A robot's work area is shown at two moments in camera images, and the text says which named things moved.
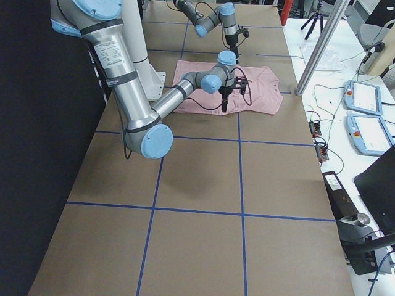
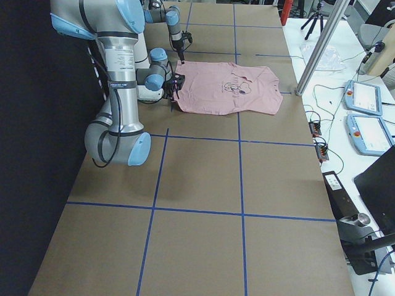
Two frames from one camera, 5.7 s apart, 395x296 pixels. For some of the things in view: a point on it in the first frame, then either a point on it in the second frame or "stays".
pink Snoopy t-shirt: [263, 94] stays
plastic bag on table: [330, 60] stays
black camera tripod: [317, 15] stays
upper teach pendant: [363, 97] stays
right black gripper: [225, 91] -> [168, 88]
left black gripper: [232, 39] -> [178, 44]
